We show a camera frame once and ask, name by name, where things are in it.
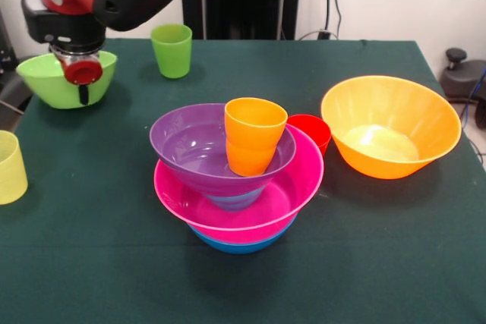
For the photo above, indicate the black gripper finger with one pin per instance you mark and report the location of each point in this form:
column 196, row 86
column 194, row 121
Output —
column 83, row 94

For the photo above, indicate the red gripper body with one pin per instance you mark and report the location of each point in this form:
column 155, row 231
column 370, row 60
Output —
column 82, row 71

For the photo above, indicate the green plastic bowl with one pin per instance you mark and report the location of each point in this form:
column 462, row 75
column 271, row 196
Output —
column 45, row 85

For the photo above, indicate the purple plastic bowl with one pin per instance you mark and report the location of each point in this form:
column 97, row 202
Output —
column 190, row 149

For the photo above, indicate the orange plastic cup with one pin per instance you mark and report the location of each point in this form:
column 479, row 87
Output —
column 250, row 138

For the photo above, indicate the pink plastic bowl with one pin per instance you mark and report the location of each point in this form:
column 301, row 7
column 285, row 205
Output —
column 300, row 187

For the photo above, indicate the black equipment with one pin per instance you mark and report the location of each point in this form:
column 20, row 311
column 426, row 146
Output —
column 5, row 62

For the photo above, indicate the green plastic cup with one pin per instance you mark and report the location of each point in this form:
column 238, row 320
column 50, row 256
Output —
column 171, row 51

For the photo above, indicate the yellow plastic cup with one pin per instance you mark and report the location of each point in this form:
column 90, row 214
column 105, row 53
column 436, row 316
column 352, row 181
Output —
column 11, row 172

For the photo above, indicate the large blue plastic bowl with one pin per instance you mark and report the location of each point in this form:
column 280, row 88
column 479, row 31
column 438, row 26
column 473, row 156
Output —
column 239, row 248

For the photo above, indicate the red plastic cup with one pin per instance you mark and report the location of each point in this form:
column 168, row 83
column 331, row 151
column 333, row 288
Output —
column 313, row 130

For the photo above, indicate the large orange plastic bowl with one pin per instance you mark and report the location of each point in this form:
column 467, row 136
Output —
column 379, row 111

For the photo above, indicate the dark green tablecloth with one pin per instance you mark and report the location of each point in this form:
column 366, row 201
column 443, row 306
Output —
column 341, row 263

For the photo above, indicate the black wheeled base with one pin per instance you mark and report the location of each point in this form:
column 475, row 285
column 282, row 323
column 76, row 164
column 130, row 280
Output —
column 461, row 77

